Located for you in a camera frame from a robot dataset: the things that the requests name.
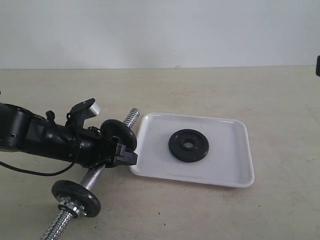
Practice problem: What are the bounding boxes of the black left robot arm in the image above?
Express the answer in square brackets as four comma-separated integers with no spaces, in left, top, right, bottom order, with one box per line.
[0,98,138,169]

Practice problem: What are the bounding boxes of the black weight plate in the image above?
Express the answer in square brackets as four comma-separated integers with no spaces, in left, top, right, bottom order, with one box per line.
[168,129,210,163]
[51,180,101,218]

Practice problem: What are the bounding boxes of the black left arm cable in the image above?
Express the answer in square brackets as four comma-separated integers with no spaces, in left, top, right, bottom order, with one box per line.
[0,109,83,176]

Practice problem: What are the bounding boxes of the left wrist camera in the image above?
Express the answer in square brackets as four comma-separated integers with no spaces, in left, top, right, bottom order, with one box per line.
[65,98,101,128]

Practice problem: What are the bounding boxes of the white rectangular tray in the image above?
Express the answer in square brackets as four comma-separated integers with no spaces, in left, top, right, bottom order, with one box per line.
[129,112,255,188]

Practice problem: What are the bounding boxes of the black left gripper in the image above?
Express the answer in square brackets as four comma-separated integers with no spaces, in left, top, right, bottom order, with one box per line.
[74,127,138,168]

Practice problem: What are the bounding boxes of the chrome threaded dumbbell bar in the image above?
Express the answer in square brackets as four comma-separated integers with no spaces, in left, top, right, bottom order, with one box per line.
[41,108,141,240]

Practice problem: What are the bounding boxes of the black metal washer disc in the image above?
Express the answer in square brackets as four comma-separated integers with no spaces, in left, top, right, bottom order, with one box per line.
[100,119,137,151]

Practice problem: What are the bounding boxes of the silver metal hex nut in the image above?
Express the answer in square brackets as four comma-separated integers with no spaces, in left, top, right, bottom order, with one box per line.
[58,199,86,218]

